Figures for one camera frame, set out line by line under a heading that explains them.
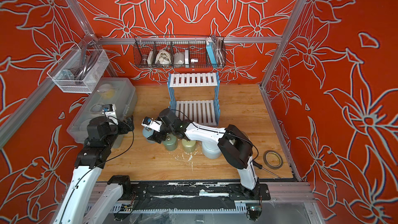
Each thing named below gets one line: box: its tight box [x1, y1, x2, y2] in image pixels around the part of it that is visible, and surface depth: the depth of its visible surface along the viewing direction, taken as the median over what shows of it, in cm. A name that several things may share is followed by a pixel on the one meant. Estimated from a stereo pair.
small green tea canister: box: [162, 133, 179, 151], surface depth 83 cm
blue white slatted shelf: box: [166, 71, 221, 127], surface depth 102 cm
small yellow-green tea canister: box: [181, 138, 197, 153], surface depth 83 cm
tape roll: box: [263, 149, 284, 170], surface depth 82 cm
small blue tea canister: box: [142, 126, 155, 144], surface depth 79 cm
